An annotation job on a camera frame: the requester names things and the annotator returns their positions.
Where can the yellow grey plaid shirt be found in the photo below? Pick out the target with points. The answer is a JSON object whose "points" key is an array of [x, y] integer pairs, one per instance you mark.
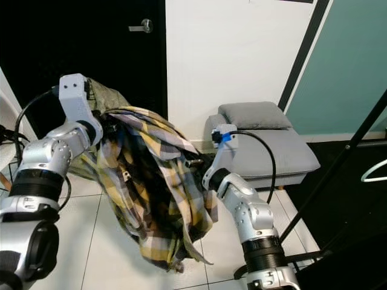
{"points": [[145, 181]]}

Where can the olive green sack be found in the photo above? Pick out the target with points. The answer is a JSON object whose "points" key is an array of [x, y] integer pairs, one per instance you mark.
{"points": [[109, 96]]}

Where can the grey cushion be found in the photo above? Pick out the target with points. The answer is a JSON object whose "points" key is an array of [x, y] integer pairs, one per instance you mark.
{"points": [[254, 115]]}

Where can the grey upholstered footstool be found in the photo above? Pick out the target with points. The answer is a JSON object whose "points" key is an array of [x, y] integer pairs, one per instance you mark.
{"points": [[284, 157]]}

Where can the black door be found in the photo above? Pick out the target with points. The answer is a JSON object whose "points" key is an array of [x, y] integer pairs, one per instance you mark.
{"points": [[60, 42]]}

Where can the black clothes rack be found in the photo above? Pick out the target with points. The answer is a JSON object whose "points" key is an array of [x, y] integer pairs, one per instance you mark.
{"points": [[338, 160]]}

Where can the black floor rug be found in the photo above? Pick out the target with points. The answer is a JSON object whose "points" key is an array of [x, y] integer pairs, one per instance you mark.
{"points": [[357, 241]]}

